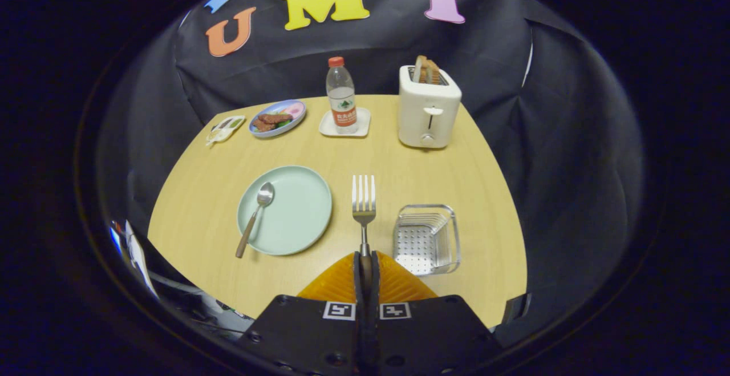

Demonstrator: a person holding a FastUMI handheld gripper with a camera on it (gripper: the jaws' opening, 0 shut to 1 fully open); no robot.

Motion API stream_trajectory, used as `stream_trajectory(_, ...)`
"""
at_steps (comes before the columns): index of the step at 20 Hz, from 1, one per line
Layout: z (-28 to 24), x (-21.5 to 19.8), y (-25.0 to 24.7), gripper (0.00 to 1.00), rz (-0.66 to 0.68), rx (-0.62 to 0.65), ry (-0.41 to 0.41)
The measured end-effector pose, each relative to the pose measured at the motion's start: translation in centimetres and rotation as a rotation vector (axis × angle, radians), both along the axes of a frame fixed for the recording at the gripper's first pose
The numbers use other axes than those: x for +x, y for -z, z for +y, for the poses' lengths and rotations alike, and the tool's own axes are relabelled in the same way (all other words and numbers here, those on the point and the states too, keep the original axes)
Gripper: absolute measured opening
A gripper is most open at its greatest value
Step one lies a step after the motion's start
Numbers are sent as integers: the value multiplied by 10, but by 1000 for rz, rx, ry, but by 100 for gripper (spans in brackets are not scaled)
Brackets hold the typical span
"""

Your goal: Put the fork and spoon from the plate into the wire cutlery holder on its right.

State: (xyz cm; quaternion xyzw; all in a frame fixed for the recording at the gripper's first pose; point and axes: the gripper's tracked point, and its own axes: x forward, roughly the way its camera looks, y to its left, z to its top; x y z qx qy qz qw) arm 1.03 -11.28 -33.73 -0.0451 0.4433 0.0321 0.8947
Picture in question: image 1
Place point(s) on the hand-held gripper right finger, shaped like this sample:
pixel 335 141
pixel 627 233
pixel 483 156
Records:
pixel 375 284

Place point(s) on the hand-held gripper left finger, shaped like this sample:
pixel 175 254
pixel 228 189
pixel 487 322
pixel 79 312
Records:
pixel 357 284

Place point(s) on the clear cutlery drainer basket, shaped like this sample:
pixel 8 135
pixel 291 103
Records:
pixel 425 245

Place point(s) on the mint green plate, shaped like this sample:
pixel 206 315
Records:
pixel 296 210

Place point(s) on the dark grey box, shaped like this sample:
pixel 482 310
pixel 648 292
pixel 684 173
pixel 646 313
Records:
pixel 516 308

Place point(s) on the white square coaster tray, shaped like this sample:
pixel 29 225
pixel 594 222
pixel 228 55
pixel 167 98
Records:
pixel 364 126

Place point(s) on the brown meat patty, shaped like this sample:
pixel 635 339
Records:
pixel 276 118
pixel 263 126

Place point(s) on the pink ham slice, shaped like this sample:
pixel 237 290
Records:
pixel 294 110

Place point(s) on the white toaster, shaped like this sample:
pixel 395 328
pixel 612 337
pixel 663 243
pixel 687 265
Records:
pixel 428 102

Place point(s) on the red capped water bottle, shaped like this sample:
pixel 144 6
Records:
pixel 341 93

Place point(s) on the blue oval food plate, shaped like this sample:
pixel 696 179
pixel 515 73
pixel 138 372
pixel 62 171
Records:
pixel 272 108

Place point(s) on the white divided sauce dish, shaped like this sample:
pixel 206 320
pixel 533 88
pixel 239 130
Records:
pixel 225 129

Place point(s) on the white paper sheet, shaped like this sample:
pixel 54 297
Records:
pixel 137 253

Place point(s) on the small blue object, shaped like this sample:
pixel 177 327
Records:
pixel 116 240

